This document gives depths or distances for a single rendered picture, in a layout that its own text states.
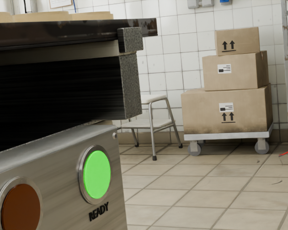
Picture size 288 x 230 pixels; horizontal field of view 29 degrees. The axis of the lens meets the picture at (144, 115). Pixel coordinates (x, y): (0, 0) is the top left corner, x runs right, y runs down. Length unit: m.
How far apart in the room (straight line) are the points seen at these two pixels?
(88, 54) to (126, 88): 0.04
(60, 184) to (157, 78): 4.25
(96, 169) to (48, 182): 0.05
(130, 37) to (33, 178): 0.14
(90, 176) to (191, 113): 3.64
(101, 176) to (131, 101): 0.07
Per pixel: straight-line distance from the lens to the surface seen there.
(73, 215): 0.36
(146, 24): 0.45
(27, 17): 0.38
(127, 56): 0.42
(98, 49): 0.41
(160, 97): 4.15
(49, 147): 0.34
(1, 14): 0.34
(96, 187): 0.37
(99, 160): 0.37
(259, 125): 3.92
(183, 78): 4.50
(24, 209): 0.31
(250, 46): 3.99
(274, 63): 4.30
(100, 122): 0.44
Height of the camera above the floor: 0.90
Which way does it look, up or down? 8 degrees down
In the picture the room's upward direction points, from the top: 6 degrees counter-clockwise
